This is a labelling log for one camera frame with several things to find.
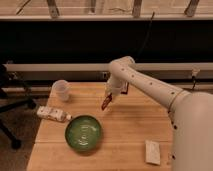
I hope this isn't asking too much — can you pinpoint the red pepper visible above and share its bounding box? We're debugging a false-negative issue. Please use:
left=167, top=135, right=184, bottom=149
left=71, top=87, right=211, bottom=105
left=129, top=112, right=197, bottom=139
left=101, top=94, right=112, bottom=111

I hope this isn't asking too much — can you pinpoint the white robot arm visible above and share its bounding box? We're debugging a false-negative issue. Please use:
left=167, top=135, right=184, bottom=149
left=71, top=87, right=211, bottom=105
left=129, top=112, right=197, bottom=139
left=106, top=56, right=213, bottom=171

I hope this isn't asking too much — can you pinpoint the white sponge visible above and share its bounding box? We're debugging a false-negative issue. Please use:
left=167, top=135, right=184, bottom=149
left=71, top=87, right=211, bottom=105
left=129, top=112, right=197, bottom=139
left=145, top=140, right=161, bottom=165

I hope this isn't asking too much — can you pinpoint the small black red device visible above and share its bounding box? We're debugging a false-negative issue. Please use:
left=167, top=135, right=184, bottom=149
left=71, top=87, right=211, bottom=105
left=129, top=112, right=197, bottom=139
left=121, top=83, right=129, bottom=94

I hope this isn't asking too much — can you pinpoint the green bowl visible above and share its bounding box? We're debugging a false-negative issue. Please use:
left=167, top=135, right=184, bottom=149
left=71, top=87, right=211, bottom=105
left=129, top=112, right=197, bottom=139
left=65, top=115, right=102, bottom=152

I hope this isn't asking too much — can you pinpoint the translucent plastic cup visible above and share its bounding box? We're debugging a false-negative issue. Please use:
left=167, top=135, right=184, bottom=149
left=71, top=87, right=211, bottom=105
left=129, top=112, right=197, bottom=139
left=52, top=80, right=69, bottom=101

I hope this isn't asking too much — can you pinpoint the plastic bottle with label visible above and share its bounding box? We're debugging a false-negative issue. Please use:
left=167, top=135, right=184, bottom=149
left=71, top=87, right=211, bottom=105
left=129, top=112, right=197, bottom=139
left=37, top=106, right=72, bottom=122

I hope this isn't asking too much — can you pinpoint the black office chair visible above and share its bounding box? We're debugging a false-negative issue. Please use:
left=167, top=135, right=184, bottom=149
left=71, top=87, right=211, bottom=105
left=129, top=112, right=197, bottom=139
left=0, top=64, right=36, bottom=150

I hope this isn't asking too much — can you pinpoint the black cable on device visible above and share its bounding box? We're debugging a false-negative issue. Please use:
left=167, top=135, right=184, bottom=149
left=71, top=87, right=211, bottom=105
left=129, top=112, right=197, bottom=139
left=134, top=11, right=156, bottom=63

